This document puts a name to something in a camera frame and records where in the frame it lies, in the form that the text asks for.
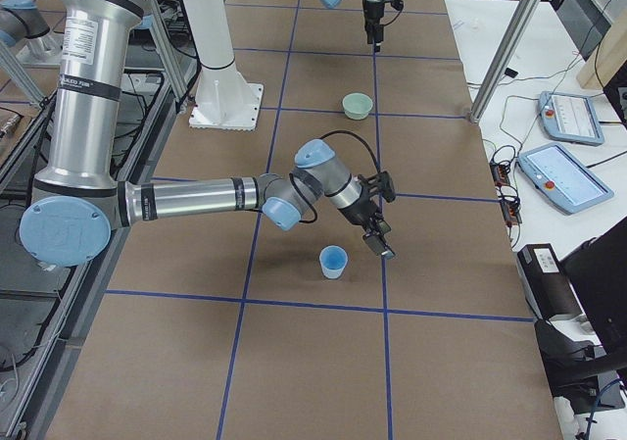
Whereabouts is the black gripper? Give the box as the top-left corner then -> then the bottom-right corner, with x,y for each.
362,0 -> 384,51
340,176 -> 396,260

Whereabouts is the light blue plastic cup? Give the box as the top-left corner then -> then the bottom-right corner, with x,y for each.
318,245 -> 349,279

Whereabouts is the light green bowl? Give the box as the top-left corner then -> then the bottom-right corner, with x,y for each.
342,92 -> 374,121

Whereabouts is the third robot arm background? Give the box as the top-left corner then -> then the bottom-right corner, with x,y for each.
1,0 -> 50,47

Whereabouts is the black orange adapter box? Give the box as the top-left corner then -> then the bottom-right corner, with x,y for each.
490,161 -> 511,187

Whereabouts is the black box with label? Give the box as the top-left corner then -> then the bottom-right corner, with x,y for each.
516,243 -> 583,322

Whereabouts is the near teach pendant tablet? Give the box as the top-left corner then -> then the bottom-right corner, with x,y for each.
517,142 -> 614,215

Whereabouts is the teach pendant tablet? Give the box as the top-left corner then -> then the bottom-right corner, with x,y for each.
539,91 -> 604,146
517,142 -> 614,215

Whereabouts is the far teach pendant tablet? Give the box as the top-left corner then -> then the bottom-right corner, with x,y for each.
539,91 -> 604,146

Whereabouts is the black computer monitor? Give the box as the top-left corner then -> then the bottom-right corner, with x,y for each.
559,72 -> 627,358

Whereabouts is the black camera cable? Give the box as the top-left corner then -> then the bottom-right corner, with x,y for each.
288,129 -> 383,224

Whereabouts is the aluminium frame post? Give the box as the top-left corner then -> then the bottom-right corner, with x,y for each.
469,0 -> 541,123

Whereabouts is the aluminium side frame rail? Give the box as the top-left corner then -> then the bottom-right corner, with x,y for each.
1,69 -> 178,439

